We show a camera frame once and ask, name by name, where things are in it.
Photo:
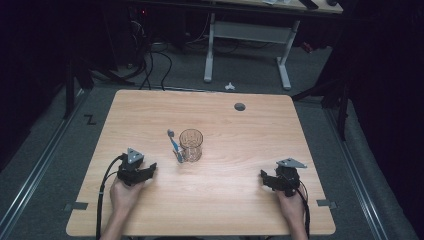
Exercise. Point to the blue and white toothbrush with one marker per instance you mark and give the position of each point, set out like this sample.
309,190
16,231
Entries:
175,146

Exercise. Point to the small white floor object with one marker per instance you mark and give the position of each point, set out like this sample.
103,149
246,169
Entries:
229,87

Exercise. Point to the person's right hand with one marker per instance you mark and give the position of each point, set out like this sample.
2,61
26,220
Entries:
290,205

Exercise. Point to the grey tape strip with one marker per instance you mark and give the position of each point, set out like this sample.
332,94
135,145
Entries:
326,203

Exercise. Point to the clear glass cup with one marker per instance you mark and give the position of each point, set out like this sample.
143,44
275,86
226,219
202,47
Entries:
191,146

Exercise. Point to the black device on desk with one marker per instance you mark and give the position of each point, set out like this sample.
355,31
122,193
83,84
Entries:
309,4

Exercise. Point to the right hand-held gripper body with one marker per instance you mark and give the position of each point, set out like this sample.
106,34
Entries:
286,178

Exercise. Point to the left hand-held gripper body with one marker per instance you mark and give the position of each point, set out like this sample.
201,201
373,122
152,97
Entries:
133,170

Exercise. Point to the metal floor rail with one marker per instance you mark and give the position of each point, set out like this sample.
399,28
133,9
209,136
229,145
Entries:
40,166
356,173

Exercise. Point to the black metal stand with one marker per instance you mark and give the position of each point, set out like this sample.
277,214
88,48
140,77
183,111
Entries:
69,90
341,110

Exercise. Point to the white-framed wooden desk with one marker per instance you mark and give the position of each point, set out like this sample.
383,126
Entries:
253,33

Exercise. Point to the person's left hand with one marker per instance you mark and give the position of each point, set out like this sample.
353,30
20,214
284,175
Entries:
124,196

